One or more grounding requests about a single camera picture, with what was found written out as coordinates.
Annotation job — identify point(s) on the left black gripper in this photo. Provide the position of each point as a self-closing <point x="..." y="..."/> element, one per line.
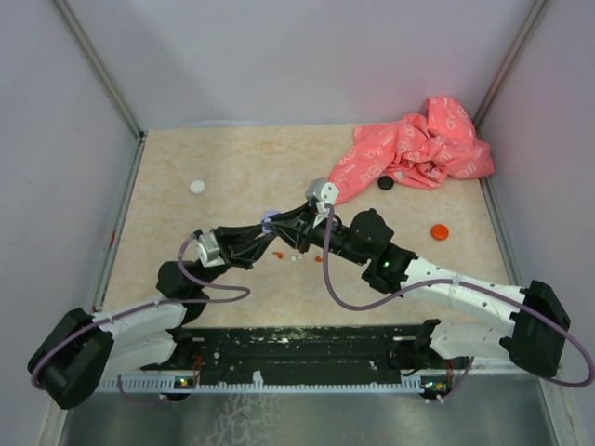
<point x="236" y="244"/>

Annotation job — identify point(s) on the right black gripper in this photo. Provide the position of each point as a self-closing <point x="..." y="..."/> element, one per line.
<point x="305" y="217"/>

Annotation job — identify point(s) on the white charging case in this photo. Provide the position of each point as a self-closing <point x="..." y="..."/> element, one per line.
<point x="197" y="187"/>

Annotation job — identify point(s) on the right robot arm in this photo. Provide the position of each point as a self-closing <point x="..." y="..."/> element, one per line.
<point x="526" y="325"/>

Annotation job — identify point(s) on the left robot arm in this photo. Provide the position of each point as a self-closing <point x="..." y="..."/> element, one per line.
<point x="85" y="349"/>

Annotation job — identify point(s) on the black charging case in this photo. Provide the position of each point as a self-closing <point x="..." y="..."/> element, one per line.
<point x="385" y="183"/>

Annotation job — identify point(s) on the orange charging case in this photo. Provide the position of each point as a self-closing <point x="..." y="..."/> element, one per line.
<point x="439" y="232"/>

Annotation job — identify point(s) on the pink patterned cloth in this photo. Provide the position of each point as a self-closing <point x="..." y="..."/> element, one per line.
<point x="419" y="151"/>

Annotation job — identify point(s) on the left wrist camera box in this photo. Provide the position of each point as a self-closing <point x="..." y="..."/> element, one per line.
<point x="208" y="249"/>

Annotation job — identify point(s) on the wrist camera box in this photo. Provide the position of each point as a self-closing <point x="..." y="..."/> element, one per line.
<point x="208" y="249"/>
<point x="320" y="193"/>

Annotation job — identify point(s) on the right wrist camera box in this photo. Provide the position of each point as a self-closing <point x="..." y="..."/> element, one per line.
<point x="320" y="193"/>

